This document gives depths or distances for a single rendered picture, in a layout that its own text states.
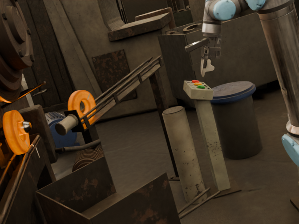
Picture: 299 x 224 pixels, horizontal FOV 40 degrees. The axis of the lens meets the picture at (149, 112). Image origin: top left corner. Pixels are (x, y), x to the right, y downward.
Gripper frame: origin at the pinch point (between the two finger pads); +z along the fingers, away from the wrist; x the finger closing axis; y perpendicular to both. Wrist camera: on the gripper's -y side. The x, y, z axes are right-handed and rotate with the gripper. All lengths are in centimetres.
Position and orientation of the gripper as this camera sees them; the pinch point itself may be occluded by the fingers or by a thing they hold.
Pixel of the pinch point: (201, 74)
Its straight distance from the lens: 204.2
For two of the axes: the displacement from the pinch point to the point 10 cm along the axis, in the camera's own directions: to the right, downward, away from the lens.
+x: -0.8, -2.6, 9.6
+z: -0.9, 9.6, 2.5
